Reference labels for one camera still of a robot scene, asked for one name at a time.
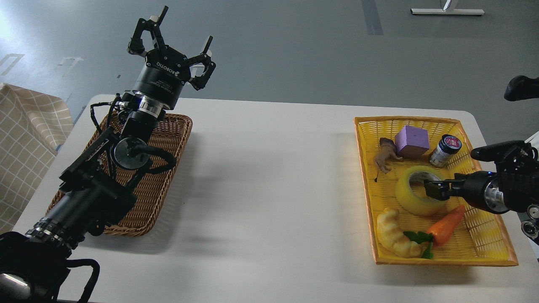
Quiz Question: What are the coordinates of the white metal stand base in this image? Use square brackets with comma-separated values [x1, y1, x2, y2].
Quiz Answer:
[410, 0, 485, 16]

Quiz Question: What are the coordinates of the purple foam block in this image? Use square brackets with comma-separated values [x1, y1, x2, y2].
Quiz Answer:
[395, 126, 430, 159]

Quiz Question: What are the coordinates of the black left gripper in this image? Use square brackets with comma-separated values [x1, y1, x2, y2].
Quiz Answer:
[128, 5, 216, 110]

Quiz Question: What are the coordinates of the brown wicker basket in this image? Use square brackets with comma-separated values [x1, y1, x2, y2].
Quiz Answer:
[33, 114, 192, 242]

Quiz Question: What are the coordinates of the yellow toy croissant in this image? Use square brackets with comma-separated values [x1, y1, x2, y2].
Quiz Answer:
[376, 207, 423, 258]

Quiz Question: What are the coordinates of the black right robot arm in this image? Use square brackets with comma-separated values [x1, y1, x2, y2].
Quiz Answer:
[424, 140, 539, 243]

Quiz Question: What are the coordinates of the yellow tape roll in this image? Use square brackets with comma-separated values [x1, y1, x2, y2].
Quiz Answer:
[395, 165, 446, 216]

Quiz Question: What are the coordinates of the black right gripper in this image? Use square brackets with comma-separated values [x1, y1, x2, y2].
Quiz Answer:
[424, 171, 506, 214]

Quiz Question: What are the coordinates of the brown toy animal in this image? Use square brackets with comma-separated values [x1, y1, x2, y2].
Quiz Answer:
[374, 137, 403, 182]

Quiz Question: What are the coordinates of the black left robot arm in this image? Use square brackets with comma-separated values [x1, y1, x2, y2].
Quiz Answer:
[1, 6, 216, 303]

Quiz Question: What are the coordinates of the beige checkered cloth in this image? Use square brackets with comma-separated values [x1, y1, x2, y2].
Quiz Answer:
[0, 83, 74, 233]

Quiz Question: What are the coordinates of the small jar blue lid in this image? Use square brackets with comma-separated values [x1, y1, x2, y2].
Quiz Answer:
[429, 134, 463, 167]

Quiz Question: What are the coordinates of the orange toy carrot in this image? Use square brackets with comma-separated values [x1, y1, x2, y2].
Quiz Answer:
[403, 205, 465, 259]

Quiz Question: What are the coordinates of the yellow plastic basket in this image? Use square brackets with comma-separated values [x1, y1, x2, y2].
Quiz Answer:
[354, 116, 518, 266]

